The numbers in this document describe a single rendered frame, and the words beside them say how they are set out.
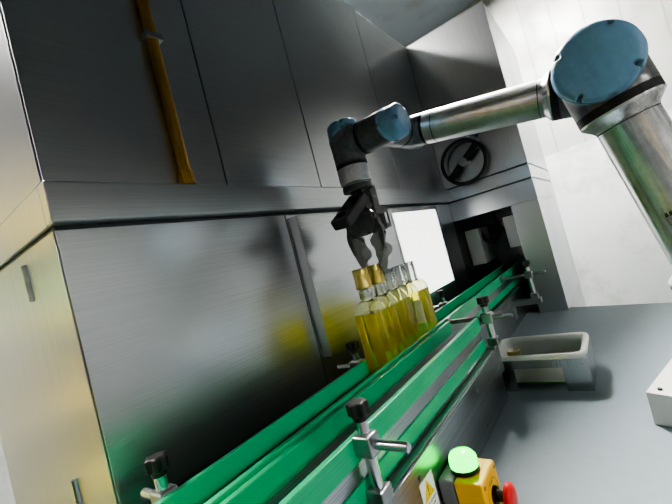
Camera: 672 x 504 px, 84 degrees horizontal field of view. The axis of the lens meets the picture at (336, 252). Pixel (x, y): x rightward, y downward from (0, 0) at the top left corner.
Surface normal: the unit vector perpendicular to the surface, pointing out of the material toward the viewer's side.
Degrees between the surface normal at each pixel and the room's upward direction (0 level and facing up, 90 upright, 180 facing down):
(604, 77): 82
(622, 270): 90
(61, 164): 90
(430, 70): 90
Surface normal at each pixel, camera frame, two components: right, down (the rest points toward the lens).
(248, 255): 0.77, -0.22
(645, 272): -0.80, 0.19
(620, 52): -0.64, 0.05
